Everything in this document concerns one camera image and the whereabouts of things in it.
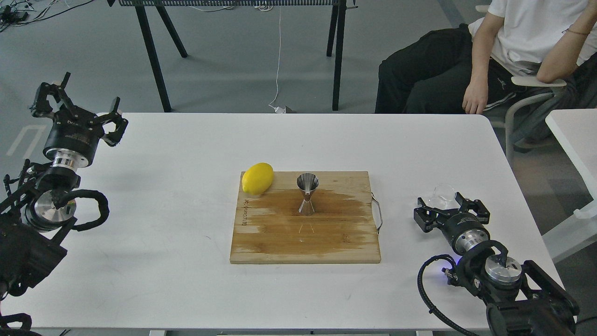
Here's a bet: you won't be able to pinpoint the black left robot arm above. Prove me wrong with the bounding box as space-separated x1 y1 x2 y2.
0 72 128 299

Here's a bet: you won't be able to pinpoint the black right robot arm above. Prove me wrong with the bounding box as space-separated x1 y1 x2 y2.
414 193 579 336

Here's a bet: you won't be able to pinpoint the seated person white shirt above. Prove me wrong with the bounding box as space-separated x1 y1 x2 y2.
375 0 596 113

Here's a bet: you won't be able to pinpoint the white cable on floor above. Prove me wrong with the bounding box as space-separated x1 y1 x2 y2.
268 5 286 114

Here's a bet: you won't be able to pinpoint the wooden cutting board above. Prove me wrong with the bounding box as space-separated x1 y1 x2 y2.
229 171 381 264

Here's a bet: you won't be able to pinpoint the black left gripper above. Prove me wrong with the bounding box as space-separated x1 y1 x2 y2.
29 72 128 167

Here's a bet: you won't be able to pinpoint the black metal table frame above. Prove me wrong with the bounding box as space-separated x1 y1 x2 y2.
106 0 357 113

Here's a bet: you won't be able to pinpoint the person right hand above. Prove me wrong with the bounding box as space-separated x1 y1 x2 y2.
461 75 488 114

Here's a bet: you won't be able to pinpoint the black cables on floor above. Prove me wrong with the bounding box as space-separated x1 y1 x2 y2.
0 0 96 34

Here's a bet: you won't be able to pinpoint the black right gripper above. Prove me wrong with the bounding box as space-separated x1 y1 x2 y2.
413 192 490 256

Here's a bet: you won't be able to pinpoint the clear glass cup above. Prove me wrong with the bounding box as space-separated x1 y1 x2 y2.
427 183 457 209

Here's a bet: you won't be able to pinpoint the yellow lemon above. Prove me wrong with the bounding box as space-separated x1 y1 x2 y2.
242 162 274 196

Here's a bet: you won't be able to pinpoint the steel double jigger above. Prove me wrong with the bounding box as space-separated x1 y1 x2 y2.
296 173 319 216

